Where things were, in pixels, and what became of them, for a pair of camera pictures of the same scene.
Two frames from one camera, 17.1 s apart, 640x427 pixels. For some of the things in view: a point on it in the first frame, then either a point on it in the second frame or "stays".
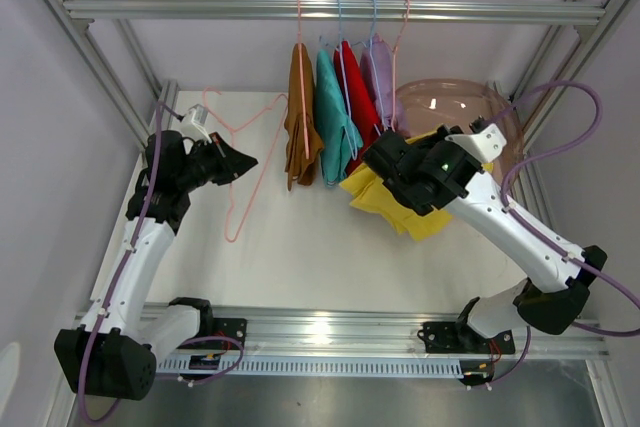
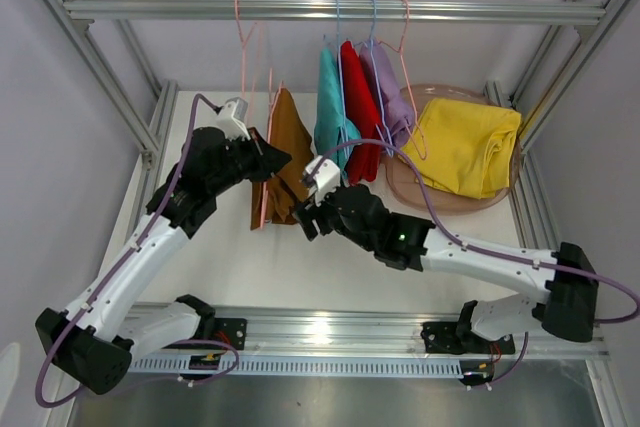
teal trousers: x=336 y=131 stays
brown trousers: x=296 y=163 to x=289 y=132
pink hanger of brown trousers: x=302 y=77 to x=271 y=122
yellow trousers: x=367 y=189 to x=465 y=147
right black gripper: x=409 y=144 to x=307 y=212
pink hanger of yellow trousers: x=235 y=131 to x=243 y=41
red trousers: x=358 y=95 stays
